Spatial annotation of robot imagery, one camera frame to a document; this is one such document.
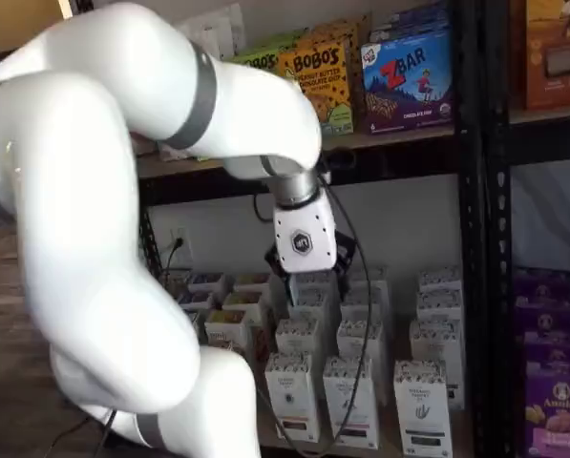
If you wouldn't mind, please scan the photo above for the purely elizabeth yellow box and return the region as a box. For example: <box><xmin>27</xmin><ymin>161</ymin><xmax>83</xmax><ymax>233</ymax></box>
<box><xmin>233</xmin><ymin>271</ymin><xmax>271</xmax><ymax>295</ymax></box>
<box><xmin>222</xmin><ymin>289</ymin><xmax>267</xmax><ymax>325</ymax></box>
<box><xmin>202</xmin><ymin>308</ymin><xmax>251</xmax><ymax>357</ymax></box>

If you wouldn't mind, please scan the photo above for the black plug with cord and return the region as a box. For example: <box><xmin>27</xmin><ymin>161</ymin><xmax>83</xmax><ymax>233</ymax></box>
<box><xmin>161</xmin><ymin>237</ymin><xmax>186</xmax><ymax>287</ymax></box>

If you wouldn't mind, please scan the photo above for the yellow Bobo's peanut butter box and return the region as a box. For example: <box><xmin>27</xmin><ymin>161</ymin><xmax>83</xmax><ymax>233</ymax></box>
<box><xmin>307</xmin><ymin>12</ymin><xmax>372</xmax><ymax>49</ymax></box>
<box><xmin>278</xmin><ymin>37</ymin><xmax>356</xmax><ymax>139</ymax></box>

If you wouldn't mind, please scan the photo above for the blue ZBar box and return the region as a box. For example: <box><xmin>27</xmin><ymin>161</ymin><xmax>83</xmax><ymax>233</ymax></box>
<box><xmin>360</xmin><ymin>28</ymin><xmax>456</xmax><ymax>135</ymax></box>
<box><xmin>369</xmin><ymin>0</ymin><xmax>454</xmax><ymax>47</ymax></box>

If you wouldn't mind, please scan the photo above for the white wall outlet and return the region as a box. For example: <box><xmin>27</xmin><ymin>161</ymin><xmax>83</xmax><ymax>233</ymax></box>
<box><xmin>169</xmin><ymin>225</ymin><xmax>194</xmax><ymax>262</ymax></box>

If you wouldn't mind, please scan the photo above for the purple Annie's snack box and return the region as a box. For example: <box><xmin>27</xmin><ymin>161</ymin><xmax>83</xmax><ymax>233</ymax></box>
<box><xmin>516</xmin><ymin>295</ymin><xmax>570</xmax><ymax>338</ymax></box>
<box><xmin>513</xmin><ymin>267</ymin><xmax>570</xmax><ymax>300</ymax></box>
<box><xmin>522</xmin><ymin>333</ymin><xmax>570</xmax><ymax>383</ymax></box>
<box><xmin>524</xmin><ymin>376</ymin><xmax>570</xmax><ymax>458</ymax></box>

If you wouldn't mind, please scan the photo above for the black base cable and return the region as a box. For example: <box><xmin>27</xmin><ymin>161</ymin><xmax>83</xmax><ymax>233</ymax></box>
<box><xmin>40</xmin><ymin>405</ymin><xmax>119</xmax><ymax>458</ymax></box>

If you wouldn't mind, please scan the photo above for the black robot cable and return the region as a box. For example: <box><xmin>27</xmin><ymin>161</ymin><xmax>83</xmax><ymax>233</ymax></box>
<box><xmin>253</xmin><ymin>172</ymin><xmax>379</xmax><ymax>454</ymax></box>

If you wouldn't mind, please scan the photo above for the white box green strip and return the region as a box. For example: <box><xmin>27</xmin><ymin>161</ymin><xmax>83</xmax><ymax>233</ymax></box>
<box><xmin>392</xmin><ymin>360</ymin><xmax>454</xmax><ymax>458</ymax></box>
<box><xmin>416</xmin><ymin>288</ymin><xmax>465</xmax><ymax>323</ymax></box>
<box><xmin>410</xmin><ymin>318</ymin><xmax>466</xmax><ymax>412</ymax></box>
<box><xmin>417</xmin><ymin>265</ymin><xmax>463</xmax><ymax>293</ymax></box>

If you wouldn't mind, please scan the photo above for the orange snack box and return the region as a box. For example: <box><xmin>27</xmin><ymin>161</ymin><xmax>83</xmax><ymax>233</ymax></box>
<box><xmin>522</xmin><ymin>0</ymin><xmax>570</xmax><ymax>112</ymax></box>

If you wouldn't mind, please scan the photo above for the white box yellow strip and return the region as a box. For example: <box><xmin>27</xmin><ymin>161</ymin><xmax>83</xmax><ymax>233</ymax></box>
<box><xmin>296</xmin><ymin>271</ymin><xmax>333</xmax><ymax>292</ymax></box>
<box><xmin>264</xmin><ymin>351</ymin><xmax>322</xmax><ymax>443</ymax></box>
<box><xmin>287</xmin><ymin>285</ymin><xmax>331</xmax><ymax>322</ymax></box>
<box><xmin>274</xmin><ymin>317</ymin><xmax>322</xmax><ymax>357</ymax></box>

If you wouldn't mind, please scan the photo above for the white box pink strip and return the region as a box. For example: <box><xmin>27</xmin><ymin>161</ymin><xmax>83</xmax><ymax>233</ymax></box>
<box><xmin>348</xmin><ymin>264</ymin><xmax>391</xmax><ymax>292</ymax></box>
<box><xmin>336</xmin><ymin>316</ymin><xmax>387</xmax><ymax>406</ymax></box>
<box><xmin>340</xmin><ymin>285</ymin><xmax>390</xmax><ymax>322</ymax></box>
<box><xmin>322</xmin><ymin>355</ymin><xmax>380</xmax><ymax>450</ymax></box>

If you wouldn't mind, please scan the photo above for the green Bobo's apple pie box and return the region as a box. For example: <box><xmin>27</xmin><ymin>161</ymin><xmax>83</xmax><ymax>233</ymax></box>
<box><xmin>226</xmin><ymin>45</ymin><xmax>289</xmax><ymax>81</ymax></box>

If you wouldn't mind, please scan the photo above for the blue flax plus oatmeal box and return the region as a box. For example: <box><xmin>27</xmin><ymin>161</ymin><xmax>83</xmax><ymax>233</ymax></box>
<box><xmin>177</xmin><ymin>289</ymin><xmax>215</xmax><ymax>311</ymax></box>
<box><xmin>186</xmin><ymin>270</ymin><xmax>227</xmax><ymax>295</ymax></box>

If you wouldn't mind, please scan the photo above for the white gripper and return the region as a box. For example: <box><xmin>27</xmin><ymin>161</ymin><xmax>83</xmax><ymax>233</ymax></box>
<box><xmin>264</xmin><ymin>188</ymin><xmax>360</xmax><ymax>307</ymax></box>

